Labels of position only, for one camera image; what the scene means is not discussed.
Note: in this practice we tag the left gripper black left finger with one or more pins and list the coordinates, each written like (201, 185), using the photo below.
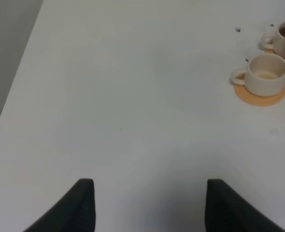
(74, 212)

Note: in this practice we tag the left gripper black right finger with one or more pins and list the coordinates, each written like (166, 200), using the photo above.
(227, 211)

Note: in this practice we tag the near orange saucer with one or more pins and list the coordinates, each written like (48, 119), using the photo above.
(255, 100)

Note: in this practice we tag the near white teacup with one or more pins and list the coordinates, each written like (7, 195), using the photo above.
(264, 75)

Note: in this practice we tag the white teacup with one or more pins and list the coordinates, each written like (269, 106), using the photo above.
(264, 75)
(275, 40)

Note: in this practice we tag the far white teacup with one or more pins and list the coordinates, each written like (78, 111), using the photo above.
(275, 40)

